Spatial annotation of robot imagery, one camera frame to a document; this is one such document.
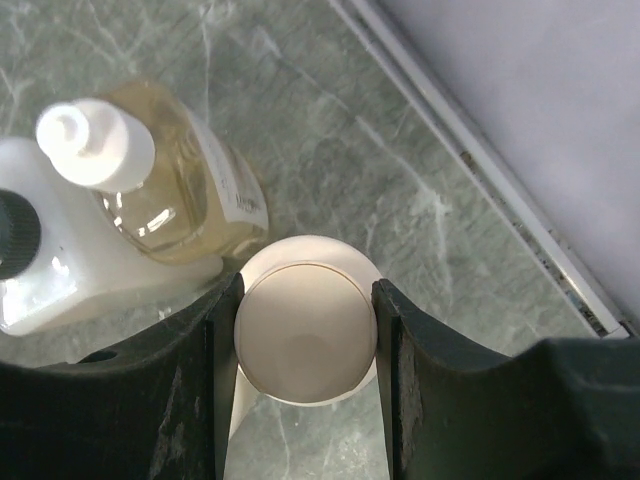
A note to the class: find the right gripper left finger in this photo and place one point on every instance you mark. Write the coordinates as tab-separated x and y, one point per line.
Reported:
157	405

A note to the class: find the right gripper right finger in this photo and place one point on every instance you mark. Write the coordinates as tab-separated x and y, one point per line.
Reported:
453	409

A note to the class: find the cream bottle peach cap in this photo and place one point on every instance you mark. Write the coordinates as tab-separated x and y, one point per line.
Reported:
305	333

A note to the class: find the white square bottle black cap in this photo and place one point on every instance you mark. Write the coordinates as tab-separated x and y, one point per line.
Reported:
63	261

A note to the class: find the clear yellow liquid bottle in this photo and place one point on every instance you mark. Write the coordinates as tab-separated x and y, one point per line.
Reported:
165	181

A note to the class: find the aluminium mounting rail frame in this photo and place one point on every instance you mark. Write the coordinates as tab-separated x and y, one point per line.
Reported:
391	48

